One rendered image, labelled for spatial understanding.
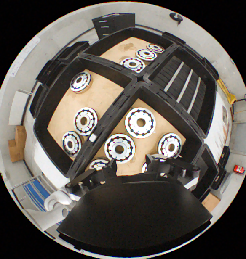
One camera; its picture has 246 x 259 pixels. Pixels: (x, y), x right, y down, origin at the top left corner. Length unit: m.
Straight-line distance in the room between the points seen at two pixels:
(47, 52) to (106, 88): 2.94
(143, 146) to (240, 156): 3.11
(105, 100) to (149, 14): 3.34
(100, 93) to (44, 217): 0.52
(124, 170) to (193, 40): 3.40
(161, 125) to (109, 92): 0.23
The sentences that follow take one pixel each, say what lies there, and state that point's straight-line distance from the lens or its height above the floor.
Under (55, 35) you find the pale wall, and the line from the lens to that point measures 3.27.
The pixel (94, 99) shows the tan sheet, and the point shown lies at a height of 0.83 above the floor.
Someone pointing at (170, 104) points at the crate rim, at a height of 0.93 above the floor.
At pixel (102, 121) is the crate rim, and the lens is 0.23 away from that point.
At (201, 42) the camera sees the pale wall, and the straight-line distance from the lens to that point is 3.32.
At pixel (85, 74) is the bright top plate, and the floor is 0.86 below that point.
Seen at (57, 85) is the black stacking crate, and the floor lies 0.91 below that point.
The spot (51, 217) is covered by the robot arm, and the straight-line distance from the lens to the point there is 0.39.
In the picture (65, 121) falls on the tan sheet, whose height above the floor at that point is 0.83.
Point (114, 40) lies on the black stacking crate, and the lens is 0.57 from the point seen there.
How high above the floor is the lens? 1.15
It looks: 87 degrees down
